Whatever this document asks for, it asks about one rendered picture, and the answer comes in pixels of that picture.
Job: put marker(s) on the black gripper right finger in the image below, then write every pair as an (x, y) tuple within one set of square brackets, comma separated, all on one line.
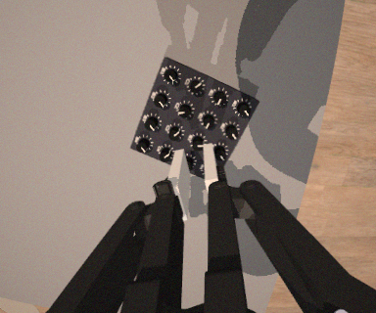
[(316, 280)]

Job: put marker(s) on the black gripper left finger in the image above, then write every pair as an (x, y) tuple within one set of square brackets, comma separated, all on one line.
[(99, 285)]

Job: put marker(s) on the dark grey knob box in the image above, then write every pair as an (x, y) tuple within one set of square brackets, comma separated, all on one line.
[(216, 111)]

